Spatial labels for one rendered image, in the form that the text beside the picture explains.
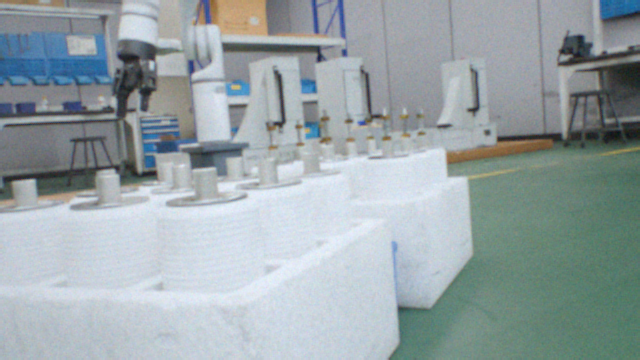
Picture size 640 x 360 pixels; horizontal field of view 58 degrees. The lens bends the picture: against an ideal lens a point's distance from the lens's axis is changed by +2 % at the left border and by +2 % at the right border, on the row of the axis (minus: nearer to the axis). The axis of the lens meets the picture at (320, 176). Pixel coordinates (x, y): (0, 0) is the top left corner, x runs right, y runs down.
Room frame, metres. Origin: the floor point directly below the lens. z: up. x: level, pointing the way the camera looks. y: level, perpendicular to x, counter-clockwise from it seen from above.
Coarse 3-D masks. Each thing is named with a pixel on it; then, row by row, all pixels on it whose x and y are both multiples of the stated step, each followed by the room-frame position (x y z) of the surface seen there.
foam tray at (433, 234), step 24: (432, 192) 1.03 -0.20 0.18; (456, 192) 1.15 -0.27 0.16; (360, 216) 0.96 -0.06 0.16; (384, 216) 0.94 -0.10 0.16; (408, 216) 0.93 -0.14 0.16; (432, 216) 0.97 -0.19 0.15; (456, 216) 1.14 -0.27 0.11; (408, 240) 0.93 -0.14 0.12; (432, 240) 0.96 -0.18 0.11; (456, 240) 1.12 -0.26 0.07; (408, 264) 0.93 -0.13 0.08; (432, 264) 0.95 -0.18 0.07; (456, 264) 1.11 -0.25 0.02; (408, 288) 0.93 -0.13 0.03; (432, 288) 0.94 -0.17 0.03
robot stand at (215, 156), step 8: (224, 144) 1.55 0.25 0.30; (232, 144) 1.56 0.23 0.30; (240, 144) 1.57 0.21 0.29; (248, 144) 1.59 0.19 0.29; (184, 152) 1.60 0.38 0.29; (192, 152) 1.56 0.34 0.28; (200, 152) 1.54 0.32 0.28; (208, 152) 1.53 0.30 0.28; (216, 152) 1.54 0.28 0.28; (224, 152) 1.55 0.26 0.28; (232, 152) 1.57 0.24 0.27; (240, 152) 1.59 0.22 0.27; (192, 160) 1.59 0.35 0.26; (200, 160) 1.55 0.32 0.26; (208, 160) 1.54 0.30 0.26; (216, 160) 1.54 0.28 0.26; (224, 160) 1.55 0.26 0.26; (192, 168) 1.59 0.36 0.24; (224, 168) 1.55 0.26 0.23; (192, 176) 1.60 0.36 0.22; (224, 176) 1.55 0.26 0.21
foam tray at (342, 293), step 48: (336, 240) 0.65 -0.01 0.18; (384, 240) 0.75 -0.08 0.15; (0, 288) 0.56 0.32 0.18; (48, 288) 0.54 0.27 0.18; (144, 288) 0.51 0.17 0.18; (288, 288) 0.50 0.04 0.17; (336, 288) 0.59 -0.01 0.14; (384, 288) 0.74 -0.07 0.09; (0, 336) 0.54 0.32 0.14; (48, 336) 0.51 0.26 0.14; (96, 336) 0.49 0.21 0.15; (144, 336) 0.47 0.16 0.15; (192, 336) 0.45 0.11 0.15; (240, 336) 0.43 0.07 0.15; (288, 336) 0.49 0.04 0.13; (336, 336) 0.58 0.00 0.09; (384, 336) 0.72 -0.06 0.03
